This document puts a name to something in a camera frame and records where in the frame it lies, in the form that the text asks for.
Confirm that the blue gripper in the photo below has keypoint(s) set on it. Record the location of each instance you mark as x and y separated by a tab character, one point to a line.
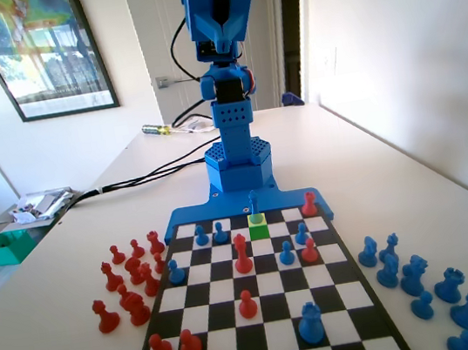
222	31

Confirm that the red chess rook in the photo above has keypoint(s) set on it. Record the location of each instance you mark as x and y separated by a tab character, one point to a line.
309	205
154	244

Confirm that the blue chess pawn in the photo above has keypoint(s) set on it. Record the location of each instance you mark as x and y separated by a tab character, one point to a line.
301	235
287	256
464	343
219	234
423	307
176	274
200	237

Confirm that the red chess king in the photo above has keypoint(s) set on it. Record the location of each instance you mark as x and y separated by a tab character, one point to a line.
242	257

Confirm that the blue chess knight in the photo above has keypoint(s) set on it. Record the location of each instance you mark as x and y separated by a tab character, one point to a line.
413	278
367	254

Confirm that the blue chess rook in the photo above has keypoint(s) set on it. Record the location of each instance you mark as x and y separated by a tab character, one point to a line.
449	287
311	326

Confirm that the white door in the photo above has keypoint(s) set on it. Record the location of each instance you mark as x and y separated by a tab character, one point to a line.
159	27

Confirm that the small blue printed part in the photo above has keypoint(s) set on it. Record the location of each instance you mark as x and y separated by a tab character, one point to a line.
292	99

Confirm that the pile of paper clutter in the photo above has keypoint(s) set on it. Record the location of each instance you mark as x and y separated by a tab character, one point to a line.
42	205

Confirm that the green plastic box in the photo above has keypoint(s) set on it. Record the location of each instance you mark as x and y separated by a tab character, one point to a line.
5	253

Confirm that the dark framed wall picture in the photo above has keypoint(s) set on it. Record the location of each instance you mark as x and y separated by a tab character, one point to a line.
53	56

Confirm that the blue base plate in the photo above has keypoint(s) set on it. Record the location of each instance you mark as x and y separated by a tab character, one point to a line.
187	217

